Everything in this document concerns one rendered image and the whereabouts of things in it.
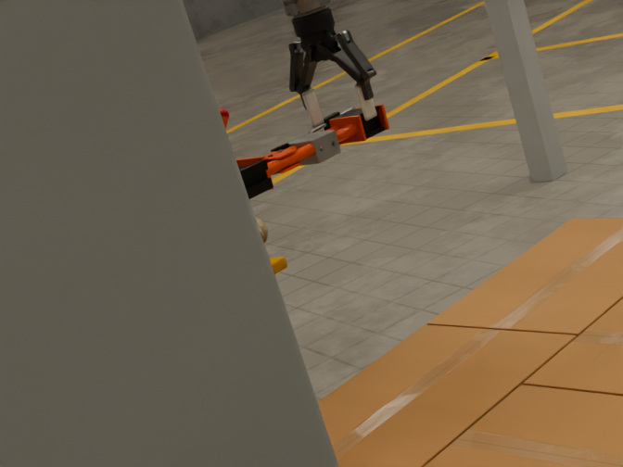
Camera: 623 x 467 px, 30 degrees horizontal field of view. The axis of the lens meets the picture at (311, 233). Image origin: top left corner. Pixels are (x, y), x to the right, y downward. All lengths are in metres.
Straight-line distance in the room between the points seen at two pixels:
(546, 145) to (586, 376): 3.19
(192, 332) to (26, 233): 0.09
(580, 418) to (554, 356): 0.27
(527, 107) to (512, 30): 0.35
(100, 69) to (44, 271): 0.09
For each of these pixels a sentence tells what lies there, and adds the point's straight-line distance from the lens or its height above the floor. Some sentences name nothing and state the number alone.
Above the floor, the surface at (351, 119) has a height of 1.07.
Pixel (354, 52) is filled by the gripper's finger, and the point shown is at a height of 1.20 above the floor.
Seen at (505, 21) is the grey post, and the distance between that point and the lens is 5.15.
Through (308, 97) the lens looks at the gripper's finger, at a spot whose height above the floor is 1.13.
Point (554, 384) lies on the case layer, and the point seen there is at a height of 0.54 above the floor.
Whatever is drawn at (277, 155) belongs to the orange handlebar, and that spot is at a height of 1.07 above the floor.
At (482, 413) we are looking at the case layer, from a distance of 2.09.
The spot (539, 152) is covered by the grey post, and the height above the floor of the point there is 0.14.
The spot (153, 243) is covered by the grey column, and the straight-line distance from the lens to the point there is 0.49.
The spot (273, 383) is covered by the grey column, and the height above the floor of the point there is 1.27.
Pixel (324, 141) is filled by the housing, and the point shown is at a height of 1.06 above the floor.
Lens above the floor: 1.46
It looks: 15 degrees down
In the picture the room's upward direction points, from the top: 18 degrees counter-clockwise
